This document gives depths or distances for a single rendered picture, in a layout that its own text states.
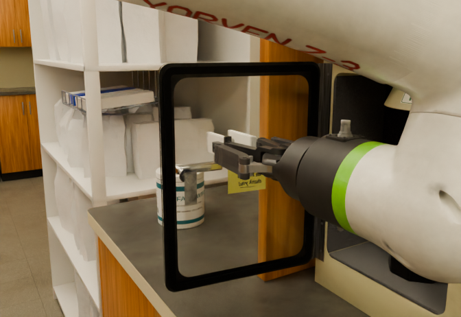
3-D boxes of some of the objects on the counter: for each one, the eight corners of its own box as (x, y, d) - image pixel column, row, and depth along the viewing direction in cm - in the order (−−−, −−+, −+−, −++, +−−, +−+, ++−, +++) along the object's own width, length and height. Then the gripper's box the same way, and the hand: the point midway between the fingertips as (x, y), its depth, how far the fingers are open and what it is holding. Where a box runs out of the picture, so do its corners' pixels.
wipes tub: (191, 209, 137) (191, 160, 134) (212, 223, 126) (212, 171, 123) (150, 217, 131) (148, 167, 128) (169, 232, 120) (167, 178, 117)
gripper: (380, 134, 53) (263, 112, 73) (265, 148, 45) (169, 119, 65) (376, 196, 54) (262, 158, 74) (265, 221, 46) (171, 171, 66)
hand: (230, 144), depth 67 cm, fingers open, 3 cm apart
